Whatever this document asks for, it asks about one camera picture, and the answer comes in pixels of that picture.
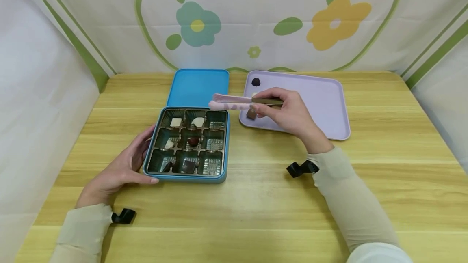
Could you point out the person's left hand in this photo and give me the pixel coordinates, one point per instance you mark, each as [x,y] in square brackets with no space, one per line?
[117,173]

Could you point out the person's right hand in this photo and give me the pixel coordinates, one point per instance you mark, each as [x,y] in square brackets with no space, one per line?
[296,119]

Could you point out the person's right thumb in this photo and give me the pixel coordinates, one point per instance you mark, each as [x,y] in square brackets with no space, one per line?
[264,111]

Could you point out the person's right index finger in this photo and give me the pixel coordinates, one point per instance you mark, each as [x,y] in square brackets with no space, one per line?
[274,93]

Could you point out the person's left fingers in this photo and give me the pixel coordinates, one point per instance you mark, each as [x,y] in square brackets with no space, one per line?
[143,141]

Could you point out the person's left thumb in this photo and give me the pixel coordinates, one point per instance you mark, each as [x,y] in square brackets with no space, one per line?
[144,179]

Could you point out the pink tongs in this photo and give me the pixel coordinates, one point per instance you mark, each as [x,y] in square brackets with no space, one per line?
[234,102]

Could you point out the blue tin box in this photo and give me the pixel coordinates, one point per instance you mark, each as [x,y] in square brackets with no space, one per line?
[190,178]

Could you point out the person's left forearm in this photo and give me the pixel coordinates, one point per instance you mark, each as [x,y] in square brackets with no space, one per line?
[82,234]

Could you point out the person's right forearm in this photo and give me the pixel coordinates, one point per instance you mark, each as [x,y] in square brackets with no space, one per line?
[351,206]

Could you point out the brown square chocolate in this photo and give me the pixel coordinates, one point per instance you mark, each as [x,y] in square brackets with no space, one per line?
[251,114]

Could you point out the small white chocolate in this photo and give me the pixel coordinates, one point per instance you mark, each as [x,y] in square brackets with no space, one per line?
[169,144]

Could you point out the white square chocolate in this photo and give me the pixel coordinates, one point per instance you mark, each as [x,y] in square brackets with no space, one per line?
[176,122]

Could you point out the black wrist band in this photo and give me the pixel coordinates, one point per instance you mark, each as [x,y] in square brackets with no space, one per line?
[124,216]
[301,168]

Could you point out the dark square chocolate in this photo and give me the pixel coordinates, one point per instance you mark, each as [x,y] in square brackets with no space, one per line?
[189,166]

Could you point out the lavender tray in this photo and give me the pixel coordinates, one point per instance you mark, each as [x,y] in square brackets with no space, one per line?
[321,100]

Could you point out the dark red round chocolate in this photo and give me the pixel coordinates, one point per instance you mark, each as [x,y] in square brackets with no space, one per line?
[192,140]

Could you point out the white heart chocolate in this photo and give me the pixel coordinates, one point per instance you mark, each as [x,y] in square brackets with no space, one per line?
[198,122]

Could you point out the dark plastic insert tray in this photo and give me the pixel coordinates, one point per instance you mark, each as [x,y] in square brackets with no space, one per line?
[212,143]

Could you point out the blue tin lid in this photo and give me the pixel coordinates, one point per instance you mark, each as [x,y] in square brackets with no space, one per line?
[197,87]

